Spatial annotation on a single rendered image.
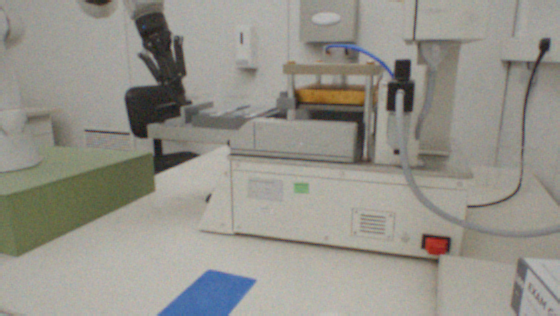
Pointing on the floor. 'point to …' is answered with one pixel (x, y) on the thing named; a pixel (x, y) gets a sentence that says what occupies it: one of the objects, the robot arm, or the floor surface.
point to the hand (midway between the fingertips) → (178, 96)
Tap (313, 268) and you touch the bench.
